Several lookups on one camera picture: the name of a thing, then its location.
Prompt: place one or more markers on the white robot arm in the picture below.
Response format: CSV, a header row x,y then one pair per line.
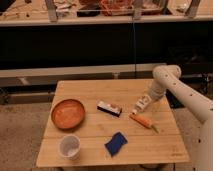
x,y
166,77

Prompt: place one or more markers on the blue sponge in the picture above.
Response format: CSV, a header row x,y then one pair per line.
x,y
114,145

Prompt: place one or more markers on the black white board eraser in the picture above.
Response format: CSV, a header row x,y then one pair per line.
x,y
109,108

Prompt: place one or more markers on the orange toy carrot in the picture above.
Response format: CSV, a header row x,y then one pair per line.
x,y
143,121

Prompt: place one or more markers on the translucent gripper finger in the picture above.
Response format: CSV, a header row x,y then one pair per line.
x,y
157,107

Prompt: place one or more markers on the cluttered background shelf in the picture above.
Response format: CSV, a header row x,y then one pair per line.
x,y
83,12

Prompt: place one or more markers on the white plastic bottle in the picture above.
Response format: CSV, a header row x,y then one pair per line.
x,y
141,104

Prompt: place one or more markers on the grey metal bench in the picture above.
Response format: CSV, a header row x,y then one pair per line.
x,y
20,86

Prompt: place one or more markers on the wooden folding table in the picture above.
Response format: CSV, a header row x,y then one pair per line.
x,y
144,146

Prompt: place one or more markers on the white plastic cup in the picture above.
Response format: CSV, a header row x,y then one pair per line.
x,y
69,147

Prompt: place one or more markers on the orange ceramic bowl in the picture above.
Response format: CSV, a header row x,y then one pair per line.
x,y
68,114

